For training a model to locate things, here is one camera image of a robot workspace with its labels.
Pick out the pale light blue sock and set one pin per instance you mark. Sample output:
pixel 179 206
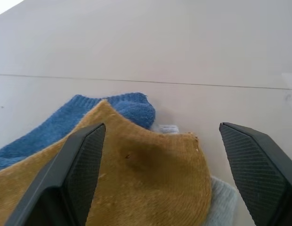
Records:
pixel 221 202

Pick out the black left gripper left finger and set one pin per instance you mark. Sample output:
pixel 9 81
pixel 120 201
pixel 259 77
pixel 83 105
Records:
pixel 73 174

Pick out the blue fuzzy sock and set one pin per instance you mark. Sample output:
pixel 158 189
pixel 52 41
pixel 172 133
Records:
pixel 127 109

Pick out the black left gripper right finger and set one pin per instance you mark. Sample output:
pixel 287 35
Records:
pixel 256 169

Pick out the mustard yellow sock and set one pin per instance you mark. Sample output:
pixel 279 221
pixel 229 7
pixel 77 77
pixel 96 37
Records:
pixel 146 179

